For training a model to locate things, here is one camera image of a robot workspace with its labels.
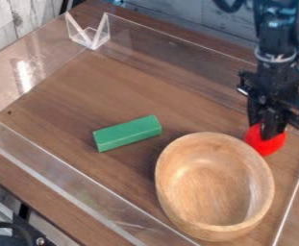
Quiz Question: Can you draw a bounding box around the black clamp under table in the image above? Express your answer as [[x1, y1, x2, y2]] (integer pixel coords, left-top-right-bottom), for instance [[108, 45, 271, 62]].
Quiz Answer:
[[0, 208, 56, 246]]

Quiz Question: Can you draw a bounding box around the clear acrylic front wall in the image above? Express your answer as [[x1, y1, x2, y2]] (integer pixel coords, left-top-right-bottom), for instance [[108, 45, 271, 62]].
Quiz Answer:
[[0, 109, 200, 246]]

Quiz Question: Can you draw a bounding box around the red toy strawberry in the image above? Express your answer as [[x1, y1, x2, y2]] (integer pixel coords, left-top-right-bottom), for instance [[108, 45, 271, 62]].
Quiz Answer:
[[244, 123, 286, 157]]

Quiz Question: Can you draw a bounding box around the clear acrylic wall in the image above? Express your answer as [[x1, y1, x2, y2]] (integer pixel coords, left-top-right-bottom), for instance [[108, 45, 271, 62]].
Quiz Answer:
[[0, 109, 200, 246], [104, 14, 256, 115]]

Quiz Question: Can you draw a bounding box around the wooden bowl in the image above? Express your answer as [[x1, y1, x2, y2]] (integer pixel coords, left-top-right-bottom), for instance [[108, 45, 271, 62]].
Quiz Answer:
[[155, 132, 275, 241]]

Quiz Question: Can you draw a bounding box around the clear acrylic back wall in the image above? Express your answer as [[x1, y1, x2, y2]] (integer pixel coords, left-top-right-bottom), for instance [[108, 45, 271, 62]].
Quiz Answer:
[[104, 14, 256, 115]]

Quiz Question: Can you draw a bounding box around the clear acrylic corner bracket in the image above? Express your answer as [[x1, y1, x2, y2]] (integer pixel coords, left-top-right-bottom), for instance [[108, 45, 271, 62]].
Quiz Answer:
[[64, 12, 111, 50]]

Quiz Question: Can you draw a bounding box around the green rectangular block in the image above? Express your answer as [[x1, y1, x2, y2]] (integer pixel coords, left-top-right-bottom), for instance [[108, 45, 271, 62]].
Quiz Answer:
[[92, 115, 161, 152]]

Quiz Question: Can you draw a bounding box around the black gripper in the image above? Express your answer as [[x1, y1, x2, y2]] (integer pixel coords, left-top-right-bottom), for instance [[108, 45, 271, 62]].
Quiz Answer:
[[237, 54, 299, 140]]

